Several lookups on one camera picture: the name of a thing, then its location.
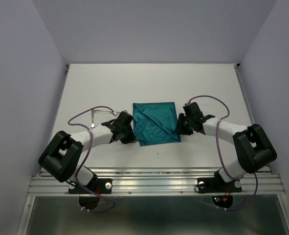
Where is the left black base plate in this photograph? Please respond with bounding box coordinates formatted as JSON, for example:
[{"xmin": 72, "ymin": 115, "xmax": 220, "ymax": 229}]
[{"xmin": 66, "ymin": 177, "xmax": 112, "ymax": 194}]

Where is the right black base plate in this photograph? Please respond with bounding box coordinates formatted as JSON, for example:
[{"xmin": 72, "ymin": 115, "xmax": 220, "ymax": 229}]
[{"xmin": 194, "ymin": 177, "xmax": 242, "ymax": 194}]

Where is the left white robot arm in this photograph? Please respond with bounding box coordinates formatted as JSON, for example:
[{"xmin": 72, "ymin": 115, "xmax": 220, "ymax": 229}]
[{"xmin": 38, "ymin": 111, "xmax": 135, "ymax": 194}]

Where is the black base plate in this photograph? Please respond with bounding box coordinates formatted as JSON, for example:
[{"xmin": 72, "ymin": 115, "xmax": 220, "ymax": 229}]
[
  {"xmin": 194, "ymin": 177, "xmax": 242, "ymax": 194},
  {"xmin": 66, "ymin": 177, "xmax": 112, "ymax": 194}
]

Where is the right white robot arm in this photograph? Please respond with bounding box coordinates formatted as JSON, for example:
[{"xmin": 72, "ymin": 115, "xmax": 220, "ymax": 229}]
[{"xmin": 176, "ymin": 102, "xmax": 277, "ymax": 193}]

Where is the aluminium front rail frame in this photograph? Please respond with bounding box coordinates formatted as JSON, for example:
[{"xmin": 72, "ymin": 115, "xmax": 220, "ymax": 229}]
[{"xmin": 18, "ymin": 64, "xmax": 289, "ymax": 235}]

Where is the teal cloth napkin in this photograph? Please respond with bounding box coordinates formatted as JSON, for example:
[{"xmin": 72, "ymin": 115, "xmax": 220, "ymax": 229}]
[{"xmin": 133, "ymin": 102, "xmax": 181, "ymax": 147}]

